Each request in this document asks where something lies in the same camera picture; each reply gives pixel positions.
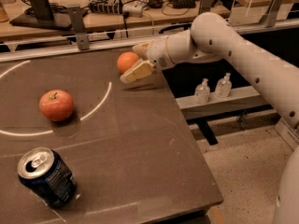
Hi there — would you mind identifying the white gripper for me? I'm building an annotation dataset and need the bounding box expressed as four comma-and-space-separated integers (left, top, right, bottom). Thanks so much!
120, 30, 199, 83

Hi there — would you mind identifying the orange fruit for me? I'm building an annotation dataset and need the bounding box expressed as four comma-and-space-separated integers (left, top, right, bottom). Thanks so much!
117, 51, 139, 74

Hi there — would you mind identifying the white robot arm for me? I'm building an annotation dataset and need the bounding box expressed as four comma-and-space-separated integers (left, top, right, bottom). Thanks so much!
121, 12, 299, 224

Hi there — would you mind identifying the power strip with plugs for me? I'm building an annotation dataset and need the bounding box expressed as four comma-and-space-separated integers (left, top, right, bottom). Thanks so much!
88, 0, 143, 18

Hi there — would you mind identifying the middle metal rail bracket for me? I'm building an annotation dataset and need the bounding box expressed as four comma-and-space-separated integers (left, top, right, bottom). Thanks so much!
199, 0, 214, 14

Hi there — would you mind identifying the right metal rail bracket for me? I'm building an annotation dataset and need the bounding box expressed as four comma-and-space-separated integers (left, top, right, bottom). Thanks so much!
259, 0, 283, 27

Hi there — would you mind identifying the dark blue soda can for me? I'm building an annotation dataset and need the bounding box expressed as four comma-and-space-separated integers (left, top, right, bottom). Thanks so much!
17, 147, 77, 208

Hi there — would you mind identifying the left clear sanitizer bottle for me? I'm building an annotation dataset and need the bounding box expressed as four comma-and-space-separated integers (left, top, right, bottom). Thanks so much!
194, 78, 210, 105

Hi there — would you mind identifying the metal rail bracket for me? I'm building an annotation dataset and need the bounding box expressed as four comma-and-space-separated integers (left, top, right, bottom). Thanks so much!
259, 0, 283, 27
66, 5, 89, 50
199, 0, 214, 14

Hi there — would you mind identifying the grey metal shelf beam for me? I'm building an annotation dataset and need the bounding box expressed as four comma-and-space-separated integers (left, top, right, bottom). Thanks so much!
176, 86, 267, 119

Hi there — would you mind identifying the black monitor stand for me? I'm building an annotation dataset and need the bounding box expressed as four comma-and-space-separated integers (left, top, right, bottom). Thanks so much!
9, 0, 72, 31

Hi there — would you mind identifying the right clear sanitizer bottle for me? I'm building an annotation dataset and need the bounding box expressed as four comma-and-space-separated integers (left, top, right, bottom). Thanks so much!
215, 73, 232, 98

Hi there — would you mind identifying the left metal rail bracket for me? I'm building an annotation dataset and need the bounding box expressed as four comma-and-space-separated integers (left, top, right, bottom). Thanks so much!
66, 5, 89, 50

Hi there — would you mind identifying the red apple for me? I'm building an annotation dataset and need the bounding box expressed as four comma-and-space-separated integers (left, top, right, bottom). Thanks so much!
39, 90, 74, 121

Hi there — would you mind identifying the long metal rail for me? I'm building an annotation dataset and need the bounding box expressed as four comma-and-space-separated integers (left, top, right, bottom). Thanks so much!
0, 19, 299, 63

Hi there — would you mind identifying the clear sanitizer bottle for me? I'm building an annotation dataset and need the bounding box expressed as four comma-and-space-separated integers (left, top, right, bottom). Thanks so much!
194, 78, 210, 105
215, 73, 232, 98

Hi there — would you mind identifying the white cardboard box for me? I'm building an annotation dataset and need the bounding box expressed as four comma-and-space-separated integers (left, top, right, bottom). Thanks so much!
275, 119, 299, 149

